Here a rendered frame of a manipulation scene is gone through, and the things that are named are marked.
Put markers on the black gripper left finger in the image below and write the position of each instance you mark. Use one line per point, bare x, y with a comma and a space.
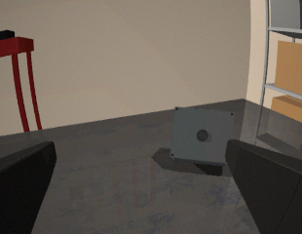
24, 179

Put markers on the grey panel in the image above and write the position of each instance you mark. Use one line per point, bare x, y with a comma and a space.
199, 136

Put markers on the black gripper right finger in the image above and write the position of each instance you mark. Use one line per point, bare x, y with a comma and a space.
271, 185

